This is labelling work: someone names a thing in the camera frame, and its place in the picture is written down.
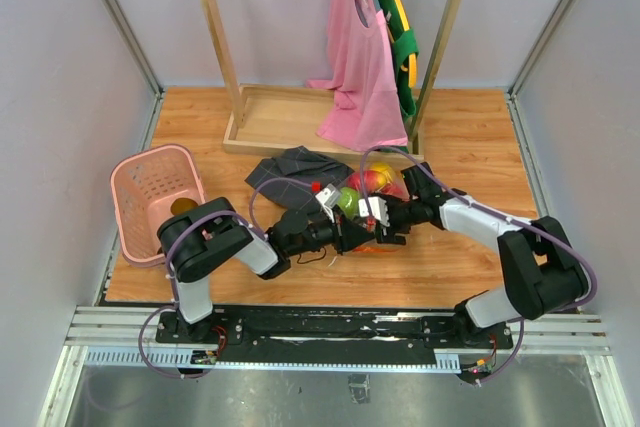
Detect dark grey checked cloth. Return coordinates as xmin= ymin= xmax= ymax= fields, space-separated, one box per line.
xmin=245 ymin=146 xmax=354 ymax=216

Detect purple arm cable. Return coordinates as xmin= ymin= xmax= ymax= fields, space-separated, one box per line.
xmin=138 ymin=177 xmax=321 ymax=381
xmin=359 ymin=146 xmax=599 ymax=378

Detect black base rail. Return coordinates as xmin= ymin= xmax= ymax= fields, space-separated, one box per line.
xmin=155 ymin=305 xmax=513 ymax=366

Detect pink plastic basket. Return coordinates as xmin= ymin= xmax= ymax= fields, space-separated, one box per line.
xmin=110 ymin=144 xmax=206 ymax=268

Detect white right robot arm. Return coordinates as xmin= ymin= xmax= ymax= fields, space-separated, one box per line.
xmin=360 ymin=163 xmax=596 ymax=347

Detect yellow fake lemon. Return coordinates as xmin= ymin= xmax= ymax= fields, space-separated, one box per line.
xmin=369 ymin=162 xmax=396 ymax=182

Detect green t-shirt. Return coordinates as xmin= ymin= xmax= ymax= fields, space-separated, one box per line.
xmin=367 ymin=0 xmax=419 ymax=154

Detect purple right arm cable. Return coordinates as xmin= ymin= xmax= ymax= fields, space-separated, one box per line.
xmin=359 ymin=146 xmax=599 ymax=378

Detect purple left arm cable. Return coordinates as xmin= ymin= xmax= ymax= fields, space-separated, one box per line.
xmin=138 ymin=177 xmax=321 ymax=381

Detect wooden clothes rack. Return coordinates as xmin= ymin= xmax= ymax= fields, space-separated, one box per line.
xmin=200 ymin=0 xmax=461 ymax=162

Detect clear zip top bag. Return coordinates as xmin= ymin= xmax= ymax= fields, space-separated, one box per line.
xmin=337 ymin=162 xmax=409 ymax=245

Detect orange fake fruit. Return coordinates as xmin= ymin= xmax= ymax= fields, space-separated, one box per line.
xmin=170 ymin=197 xmax=198 ymax=216

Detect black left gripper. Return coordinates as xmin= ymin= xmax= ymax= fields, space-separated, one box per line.
xmin=288 ymin=206 xmax=375 ymax=258

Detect pink t-shirt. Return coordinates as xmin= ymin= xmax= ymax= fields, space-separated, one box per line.
xmin=306 ymin=0 xmax=408 ymax=152

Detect red fake apple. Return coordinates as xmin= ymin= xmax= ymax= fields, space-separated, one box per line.
xmin=380 ymin=182 xmax=407 ymax=199

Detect red yellow fake mango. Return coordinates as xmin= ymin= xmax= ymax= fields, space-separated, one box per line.
xmin=346 ymin=170 xmax=388 ymax=193

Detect green fake apple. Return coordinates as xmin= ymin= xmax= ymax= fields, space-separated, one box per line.
xmin=337 ymin=187 xmax=360 ymax=219

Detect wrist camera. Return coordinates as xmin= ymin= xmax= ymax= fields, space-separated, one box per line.
xmin=358 ymin=196 xmax=390 ymax=227
xmin=311 ymin=181 xmax=341 ymax=223

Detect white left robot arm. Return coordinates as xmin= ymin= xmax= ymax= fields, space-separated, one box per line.
xmin=156 ymin=197 xmax=375 ymax=343

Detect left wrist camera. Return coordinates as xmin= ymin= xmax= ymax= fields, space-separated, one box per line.
xmin=311 ymin=181 xmax=341 ymax=223

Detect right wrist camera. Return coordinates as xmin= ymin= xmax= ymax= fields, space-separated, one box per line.
xmin=358 ymin=196 xmax=390 ymax=227

